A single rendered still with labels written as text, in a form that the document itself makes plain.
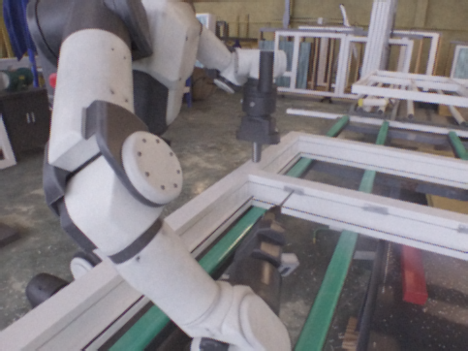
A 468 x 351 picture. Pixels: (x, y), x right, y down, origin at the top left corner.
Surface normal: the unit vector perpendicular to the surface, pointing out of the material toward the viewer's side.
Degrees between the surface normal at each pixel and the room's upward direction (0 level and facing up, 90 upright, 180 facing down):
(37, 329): 0
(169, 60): 96
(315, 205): 90
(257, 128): 90
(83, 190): 60
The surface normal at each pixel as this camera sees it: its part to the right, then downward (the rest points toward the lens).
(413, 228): -0.48, 0.33
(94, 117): -0.54, -0.29
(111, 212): 0.30, 0.19
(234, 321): 0.06, -0.63
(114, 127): 0.82, -0.41
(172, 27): 0.67, 0.40
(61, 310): 0.02, -0.92
